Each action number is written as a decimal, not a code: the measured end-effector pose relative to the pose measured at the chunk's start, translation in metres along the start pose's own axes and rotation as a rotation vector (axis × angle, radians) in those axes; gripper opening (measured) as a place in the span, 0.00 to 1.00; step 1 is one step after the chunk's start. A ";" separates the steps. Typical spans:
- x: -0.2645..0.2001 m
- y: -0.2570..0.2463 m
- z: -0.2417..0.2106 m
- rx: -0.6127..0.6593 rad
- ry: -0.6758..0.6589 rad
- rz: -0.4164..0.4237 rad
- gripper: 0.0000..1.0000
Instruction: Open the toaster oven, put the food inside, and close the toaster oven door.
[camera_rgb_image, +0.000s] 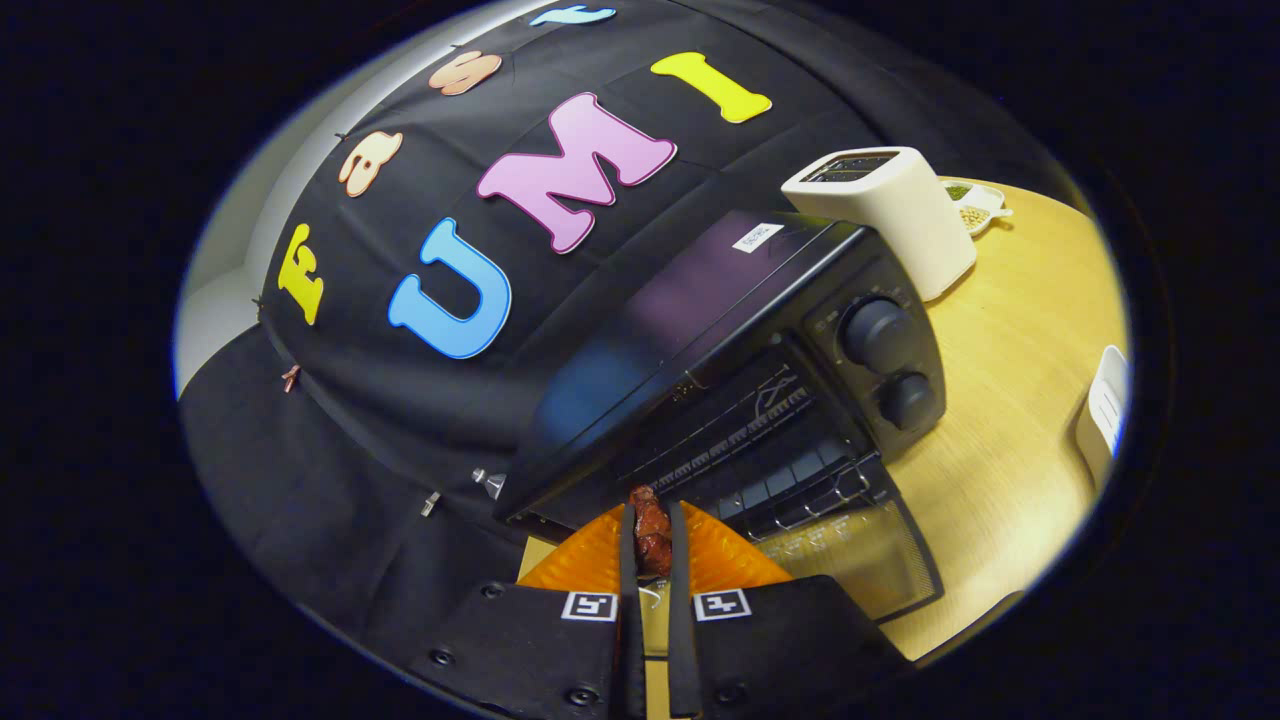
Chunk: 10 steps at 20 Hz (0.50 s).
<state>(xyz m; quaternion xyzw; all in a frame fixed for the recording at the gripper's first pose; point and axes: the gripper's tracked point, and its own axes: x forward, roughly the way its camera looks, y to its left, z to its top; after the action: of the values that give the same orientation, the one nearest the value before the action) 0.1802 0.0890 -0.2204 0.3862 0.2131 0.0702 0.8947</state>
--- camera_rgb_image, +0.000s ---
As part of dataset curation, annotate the white slot toaster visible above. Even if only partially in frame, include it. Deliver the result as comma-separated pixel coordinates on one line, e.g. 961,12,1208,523
780,146,978,303

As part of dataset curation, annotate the white divided bean dish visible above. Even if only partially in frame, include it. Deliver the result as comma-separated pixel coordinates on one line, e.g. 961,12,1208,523
940,178,1013,238

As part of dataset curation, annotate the reddish brown meat strip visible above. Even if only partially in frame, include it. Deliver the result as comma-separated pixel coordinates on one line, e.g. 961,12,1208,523
628,485,673,578

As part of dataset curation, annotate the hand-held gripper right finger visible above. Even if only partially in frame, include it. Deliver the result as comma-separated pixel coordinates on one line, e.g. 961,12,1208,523
668,500,916,720

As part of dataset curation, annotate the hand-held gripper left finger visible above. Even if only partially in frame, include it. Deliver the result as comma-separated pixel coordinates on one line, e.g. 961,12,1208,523
410,503,641,720

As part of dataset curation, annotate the black toaster oven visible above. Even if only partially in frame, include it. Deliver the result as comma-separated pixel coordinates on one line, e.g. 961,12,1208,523
495,210,948,626

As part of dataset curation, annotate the white rectangular dish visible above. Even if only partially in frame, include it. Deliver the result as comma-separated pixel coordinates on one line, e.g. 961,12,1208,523
1075,345,1133,491

